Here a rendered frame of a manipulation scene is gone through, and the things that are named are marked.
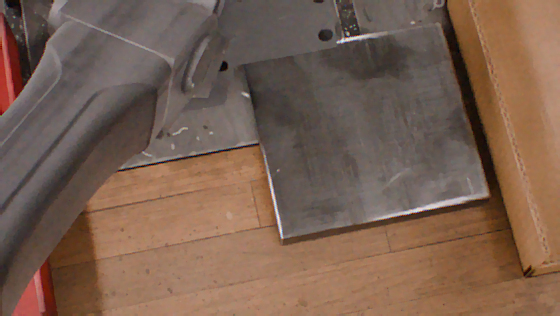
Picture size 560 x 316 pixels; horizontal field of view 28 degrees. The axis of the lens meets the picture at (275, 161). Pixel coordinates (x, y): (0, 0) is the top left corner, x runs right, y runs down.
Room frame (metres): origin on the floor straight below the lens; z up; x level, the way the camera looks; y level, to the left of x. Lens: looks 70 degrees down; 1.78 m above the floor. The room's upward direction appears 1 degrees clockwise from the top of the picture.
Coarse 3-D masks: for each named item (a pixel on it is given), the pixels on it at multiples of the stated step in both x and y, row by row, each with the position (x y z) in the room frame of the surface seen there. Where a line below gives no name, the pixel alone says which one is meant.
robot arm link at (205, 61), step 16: (64, 0) 0.29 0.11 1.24; (192, 0) 0.30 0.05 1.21; (208, 0) 0.30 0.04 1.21; (240, 0) 0.32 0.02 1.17; (48, 32) 0.27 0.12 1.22; (208, 48) 0.26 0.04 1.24; (224, 48) 0.28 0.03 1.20; (192, 64) 0.25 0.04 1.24; (208, 64) 0.26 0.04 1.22; (192, 80) 0.24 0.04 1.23; (208, 80) 0.26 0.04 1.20; (192, 96) 0.24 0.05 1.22; (208, 96) 0.26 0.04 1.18
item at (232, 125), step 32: (0, 0) 0.46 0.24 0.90; (32, 0) 0.46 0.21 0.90; (352, 0) 0.47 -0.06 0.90; (384, 0) 0.47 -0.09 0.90; (416, 0) 0.47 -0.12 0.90; (32, 32) 0.43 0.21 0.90; (352, 32) 0.44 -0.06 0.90; (448, 32) 0.44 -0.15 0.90; (32, 64) 0.40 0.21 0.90; (192, 128) 0.35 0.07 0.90; (224, 128) 0.35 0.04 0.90; (128, 160) 0.32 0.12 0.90; (160, 160) 0.32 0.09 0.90
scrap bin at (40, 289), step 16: (0, 16) 0.42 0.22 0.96; (0, 32) 0.40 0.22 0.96; (0, 48) 0.41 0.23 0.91; (16, 48) 0.41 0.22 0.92; (0, 64) 0.40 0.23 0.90; (16, 64) 0.39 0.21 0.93; (0, 80) 0.38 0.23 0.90; (16, 80) 0.37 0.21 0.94; (0, 96) 0.37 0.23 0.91; (16, 96) 0.35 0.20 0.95; (0, 112) 0.36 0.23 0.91; (48, 256) 0.23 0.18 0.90; (48, 272) 0.22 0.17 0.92; (32, 288) 0.21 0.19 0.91; (48, 288) 0.20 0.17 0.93; (32, 304) 0.19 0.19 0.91; (48, 304) 0.19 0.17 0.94
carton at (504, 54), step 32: (448, 0) 0.46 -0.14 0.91; (480, 0) 0.47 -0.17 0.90; (512, 0) 0.47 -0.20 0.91; (544, 0) 0.47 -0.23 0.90; (480, 32) 0.40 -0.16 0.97; (512, 32) 0.44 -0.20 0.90; (544, 32) 0.44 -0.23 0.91; (480, 64) 0.39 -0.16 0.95; (512, 64) 0.41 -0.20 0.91; (544, 64) 0.41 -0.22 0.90; (480, 96) 0.37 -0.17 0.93; (512, 96) 0.38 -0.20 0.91; (544, 96) 0.38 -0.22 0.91; (512, 128) 0.32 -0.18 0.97; (544, 128) 0.35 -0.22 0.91; (512, 160) 0.30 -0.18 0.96; (544, 160) 0.32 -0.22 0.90; (512, 192) 0.28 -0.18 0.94; (544, 192) 0.29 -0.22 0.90; (512, 224) 0.26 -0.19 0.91; (544, 224) 0.27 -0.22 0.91; (544, 256) 0.22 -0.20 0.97
